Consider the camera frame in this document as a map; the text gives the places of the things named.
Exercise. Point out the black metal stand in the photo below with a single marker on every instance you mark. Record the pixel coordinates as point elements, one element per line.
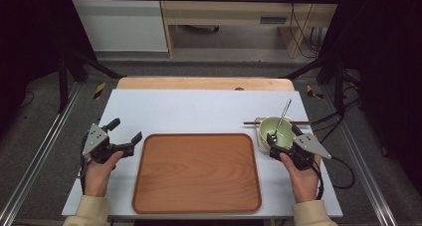
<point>338,83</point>
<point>63,83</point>

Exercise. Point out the person's right hand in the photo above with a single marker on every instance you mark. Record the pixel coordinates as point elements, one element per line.
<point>305,184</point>

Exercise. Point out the white square plate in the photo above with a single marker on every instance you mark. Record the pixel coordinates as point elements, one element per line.
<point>262,147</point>

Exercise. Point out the black curtain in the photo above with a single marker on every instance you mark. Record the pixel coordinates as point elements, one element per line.
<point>384,70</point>
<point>30,37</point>

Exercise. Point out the wooden tray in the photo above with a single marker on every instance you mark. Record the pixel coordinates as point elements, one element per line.
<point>195,173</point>

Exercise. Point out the white cabinet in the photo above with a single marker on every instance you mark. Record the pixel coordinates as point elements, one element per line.
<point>122,23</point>

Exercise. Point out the green bowl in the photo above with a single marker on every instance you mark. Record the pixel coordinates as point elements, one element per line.
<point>285,138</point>

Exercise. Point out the aluminium floor rail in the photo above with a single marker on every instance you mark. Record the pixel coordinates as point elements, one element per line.
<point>40,156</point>
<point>361,166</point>

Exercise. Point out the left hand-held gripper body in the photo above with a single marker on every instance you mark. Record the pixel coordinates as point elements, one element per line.
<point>97,140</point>

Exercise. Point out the person's left hand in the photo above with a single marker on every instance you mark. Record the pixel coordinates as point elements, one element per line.
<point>98,178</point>

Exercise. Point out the light wooden desk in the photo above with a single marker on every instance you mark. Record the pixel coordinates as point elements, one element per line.
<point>225,12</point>

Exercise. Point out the grey label on desk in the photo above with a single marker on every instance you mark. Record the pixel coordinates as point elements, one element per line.
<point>273,20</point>

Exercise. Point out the yellow black tape strip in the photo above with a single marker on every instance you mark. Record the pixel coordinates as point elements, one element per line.
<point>312,91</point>
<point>99,90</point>

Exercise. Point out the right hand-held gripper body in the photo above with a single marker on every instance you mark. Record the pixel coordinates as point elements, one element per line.
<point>308,144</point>

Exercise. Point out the metal spoon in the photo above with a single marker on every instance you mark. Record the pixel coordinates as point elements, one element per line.
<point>284,114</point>

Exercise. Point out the dark wooden chopstick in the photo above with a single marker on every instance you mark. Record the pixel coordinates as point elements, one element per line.
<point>250,122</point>
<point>303,123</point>

